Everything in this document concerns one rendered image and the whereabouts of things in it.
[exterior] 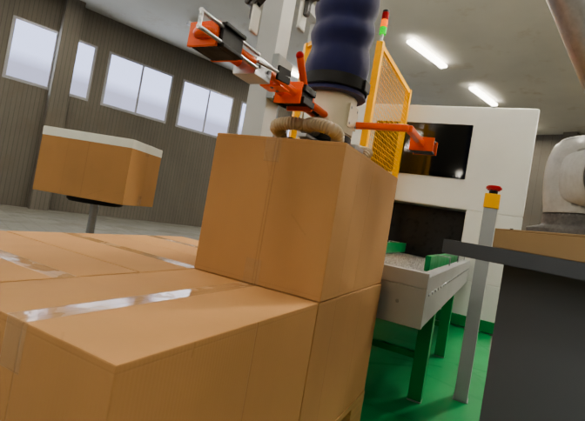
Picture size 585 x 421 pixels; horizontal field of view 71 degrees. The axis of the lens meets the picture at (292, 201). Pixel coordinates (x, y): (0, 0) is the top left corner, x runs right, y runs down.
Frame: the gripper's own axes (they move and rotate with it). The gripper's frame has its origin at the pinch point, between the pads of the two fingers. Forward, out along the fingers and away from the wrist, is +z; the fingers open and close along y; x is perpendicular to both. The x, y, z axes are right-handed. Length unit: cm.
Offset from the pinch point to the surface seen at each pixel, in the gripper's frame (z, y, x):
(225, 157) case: 31.8, 16.8, -10.5
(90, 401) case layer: 70, -16, 49
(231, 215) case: 48, 11, -11
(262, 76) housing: 14.1, -2.1, 5.2
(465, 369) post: 104, -48, -134
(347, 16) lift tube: -19.0, -3.5, -32.6
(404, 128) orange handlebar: 12, -24, -45
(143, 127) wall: -79, 667, -541
